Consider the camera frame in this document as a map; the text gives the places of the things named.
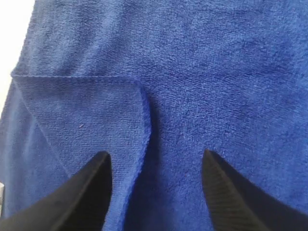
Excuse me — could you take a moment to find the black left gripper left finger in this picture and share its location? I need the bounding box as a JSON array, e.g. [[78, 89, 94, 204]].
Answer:
[[0, 152, 112, 231]]

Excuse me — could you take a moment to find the blue microfiber towel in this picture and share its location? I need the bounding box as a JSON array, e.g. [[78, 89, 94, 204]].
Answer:
[[0, 0, 308, 231]]

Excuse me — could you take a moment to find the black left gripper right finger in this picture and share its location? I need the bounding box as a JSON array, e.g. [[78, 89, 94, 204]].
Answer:
[[201, 150, 308, 231]]

